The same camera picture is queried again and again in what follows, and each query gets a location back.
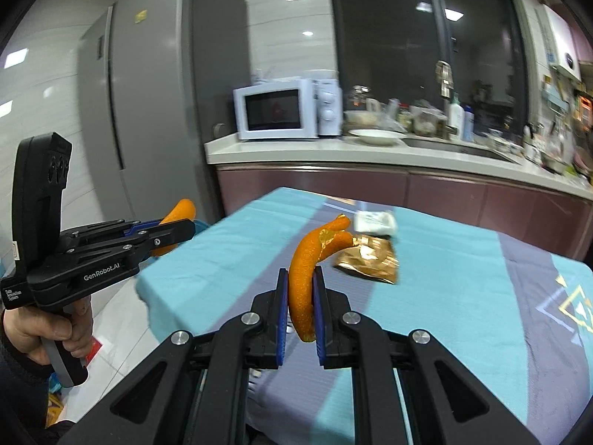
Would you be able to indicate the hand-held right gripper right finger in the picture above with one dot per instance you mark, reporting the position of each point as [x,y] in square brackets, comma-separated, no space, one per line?
[318,320]

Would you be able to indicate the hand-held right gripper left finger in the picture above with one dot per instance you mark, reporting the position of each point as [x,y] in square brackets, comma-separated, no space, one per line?
[281,320]

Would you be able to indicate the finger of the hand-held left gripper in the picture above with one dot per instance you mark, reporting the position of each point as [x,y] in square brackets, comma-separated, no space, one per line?
[143,228]
[167,236]

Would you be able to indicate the small orange peel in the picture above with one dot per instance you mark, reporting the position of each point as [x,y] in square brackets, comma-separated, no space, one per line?
[180,211]

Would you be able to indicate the curved orange peel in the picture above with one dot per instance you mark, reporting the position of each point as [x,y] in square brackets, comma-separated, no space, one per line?
[301,264]

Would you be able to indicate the person's left forearm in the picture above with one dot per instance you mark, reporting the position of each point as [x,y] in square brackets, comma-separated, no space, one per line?
[18,394]

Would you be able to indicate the person's left hand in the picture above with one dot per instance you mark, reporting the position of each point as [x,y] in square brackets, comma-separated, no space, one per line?
[32,329]

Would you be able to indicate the gold foil packet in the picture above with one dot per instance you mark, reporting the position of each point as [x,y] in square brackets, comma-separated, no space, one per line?
[370,259]

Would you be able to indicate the small white packet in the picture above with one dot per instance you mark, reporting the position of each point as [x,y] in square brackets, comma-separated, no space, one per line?
[375,222]

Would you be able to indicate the teal and grey tablecloth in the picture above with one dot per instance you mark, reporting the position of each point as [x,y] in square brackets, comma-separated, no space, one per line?
[440,287]

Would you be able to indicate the grey refrigerator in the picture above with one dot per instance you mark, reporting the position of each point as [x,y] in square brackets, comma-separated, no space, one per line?
[162,102]

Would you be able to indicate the white kitchen counter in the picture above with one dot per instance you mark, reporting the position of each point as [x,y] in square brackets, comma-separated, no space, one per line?
[301,148]

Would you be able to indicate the white microwave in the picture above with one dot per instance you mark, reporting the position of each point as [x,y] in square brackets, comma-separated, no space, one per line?
[273,111]

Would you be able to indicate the maroon kitchen cabinets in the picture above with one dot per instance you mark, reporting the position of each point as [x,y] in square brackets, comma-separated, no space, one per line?
[440,194]

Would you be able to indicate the white plate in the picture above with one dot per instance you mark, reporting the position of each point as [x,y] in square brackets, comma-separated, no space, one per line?
[377,136]

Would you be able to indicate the glass jar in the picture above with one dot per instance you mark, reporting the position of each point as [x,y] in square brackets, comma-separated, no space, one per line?
[357,99]

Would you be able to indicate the white pump bottle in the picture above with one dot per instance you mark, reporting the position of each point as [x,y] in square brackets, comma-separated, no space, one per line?
[456,118]

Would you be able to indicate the blue bottle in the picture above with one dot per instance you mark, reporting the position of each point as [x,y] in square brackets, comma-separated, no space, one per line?
[469,125]

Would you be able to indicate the dark kitchen window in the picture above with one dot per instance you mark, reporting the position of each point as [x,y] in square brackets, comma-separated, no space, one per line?
[384,32]

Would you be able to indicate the dish rack with tableware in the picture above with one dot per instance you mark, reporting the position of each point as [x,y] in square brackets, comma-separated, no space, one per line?
[560,148]

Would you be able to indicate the white water heater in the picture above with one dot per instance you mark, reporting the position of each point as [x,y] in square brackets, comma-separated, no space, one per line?
[563,41]

